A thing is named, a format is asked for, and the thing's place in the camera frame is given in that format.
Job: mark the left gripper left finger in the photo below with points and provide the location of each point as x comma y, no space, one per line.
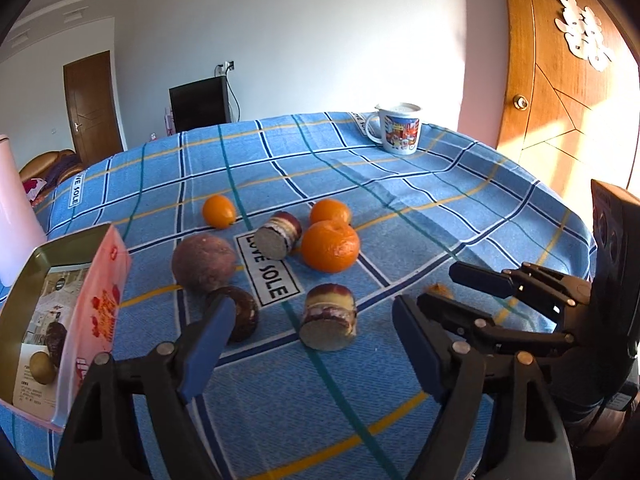
102,439

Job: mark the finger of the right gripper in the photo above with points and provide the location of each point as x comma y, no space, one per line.
483,334
545,290

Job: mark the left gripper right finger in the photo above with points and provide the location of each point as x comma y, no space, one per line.
504,392

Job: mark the tan longan fruit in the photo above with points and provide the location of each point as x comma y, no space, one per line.
42,368

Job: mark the dark round chestnut fruit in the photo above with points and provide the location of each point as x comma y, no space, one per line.
246,311

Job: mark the large orange mandarin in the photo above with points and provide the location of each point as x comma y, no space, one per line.
330,246

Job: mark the purple passion fruit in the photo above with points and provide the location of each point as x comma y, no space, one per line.
203,262

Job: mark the smaller orange mandarin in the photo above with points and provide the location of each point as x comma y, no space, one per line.
329,209

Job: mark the small orange kumquat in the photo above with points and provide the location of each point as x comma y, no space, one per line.
219,212

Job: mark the pink biscuit tin box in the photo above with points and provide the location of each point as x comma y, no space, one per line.
93,324

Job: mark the paper leaflet in tin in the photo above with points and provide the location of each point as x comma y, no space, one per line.
42,344

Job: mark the blue plaid tablecloth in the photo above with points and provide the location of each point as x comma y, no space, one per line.
274,408

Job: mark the orange wooden entrance door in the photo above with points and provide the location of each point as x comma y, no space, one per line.
571,109

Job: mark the white printed mug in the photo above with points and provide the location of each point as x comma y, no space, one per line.
396,129

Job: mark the pink electric kettle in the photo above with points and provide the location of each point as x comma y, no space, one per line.
20,231

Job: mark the brown leather armchair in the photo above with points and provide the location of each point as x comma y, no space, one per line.
45,172

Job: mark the black television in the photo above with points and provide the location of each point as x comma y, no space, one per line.
200,104

